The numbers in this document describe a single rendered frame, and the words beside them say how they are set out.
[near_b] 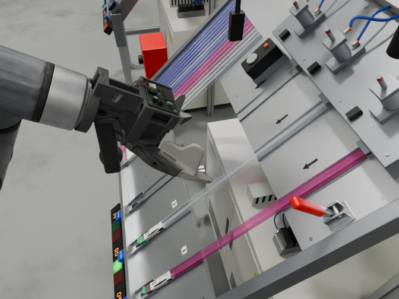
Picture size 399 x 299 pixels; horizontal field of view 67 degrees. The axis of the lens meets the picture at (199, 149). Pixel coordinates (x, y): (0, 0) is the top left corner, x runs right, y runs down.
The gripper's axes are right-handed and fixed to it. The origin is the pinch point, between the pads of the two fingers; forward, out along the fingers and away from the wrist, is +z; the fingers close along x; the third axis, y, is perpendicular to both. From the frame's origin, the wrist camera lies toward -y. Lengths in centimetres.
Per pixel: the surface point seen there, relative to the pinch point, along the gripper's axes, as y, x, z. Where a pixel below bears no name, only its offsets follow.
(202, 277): -16.7, -14.3, 7.5
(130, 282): -33.7, -7.9, 1.7
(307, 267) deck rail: 1.6, -20.9, 11.7
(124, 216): -33.7, 8.2, 1.5
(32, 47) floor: -138, 249, -26
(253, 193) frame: -19.9, 11.8, 35.5
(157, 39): -19, 87, 15
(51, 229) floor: -120, 55, 2
